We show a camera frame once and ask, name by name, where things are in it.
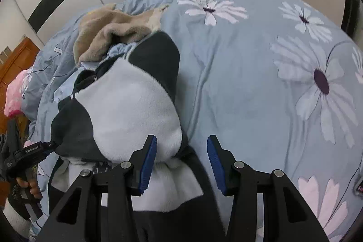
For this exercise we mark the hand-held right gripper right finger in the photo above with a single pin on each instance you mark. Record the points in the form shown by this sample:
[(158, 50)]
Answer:
[(215, 165)]

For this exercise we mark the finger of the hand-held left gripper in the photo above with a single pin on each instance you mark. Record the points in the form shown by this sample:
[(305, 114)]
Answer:
[(49, 146)]

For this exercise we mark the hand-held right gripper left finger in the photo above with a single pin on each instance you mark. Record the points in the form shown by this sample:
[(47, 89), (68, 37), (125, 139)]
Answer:
[(147, 165)]

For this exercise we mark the black and white fleece garment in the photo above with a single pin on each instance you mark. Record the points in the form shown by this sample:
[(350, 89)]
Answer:
[(158, 60)]

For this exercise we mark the person's left forearm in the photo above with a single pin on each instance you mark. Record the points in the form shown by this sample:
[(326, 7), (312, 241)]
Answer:
[(15, 220)]

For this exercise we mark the person's left hand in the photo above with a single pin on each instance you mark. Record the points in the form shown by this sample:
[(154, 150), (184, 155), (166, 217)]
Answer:
[(31, 188)]

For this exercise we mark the pink pillow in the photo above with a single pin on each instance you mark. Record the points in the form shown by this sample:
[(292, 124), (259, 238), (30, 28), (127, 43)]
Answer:
[(14, 94)]

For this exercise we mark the wooden headboard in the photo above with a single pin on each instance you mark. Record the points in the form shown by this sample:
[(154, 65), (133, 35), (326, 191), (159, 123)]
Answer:
[(17, 63)]

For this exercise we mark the blue floral bed cover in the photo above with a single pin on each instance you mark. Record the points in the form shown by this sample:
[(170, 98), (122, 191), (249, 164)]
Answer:
[(241, 74)]

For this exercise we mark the light blue garment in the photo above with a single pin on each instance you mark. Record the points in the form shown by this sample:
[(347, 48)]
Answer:
[(120, 48)]

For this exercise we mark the beige fleece garment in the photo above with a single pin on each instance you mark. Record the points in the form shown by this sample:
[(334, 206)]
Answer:
[(113, 23)]

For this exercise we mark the black object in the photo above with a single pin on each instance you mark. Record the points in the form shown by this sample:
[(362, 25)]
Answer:
[(351, 12)]

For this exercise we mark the wall switch panel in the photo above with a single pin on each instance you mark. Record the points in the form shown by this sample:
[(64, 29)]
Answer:
[(4, 55)]

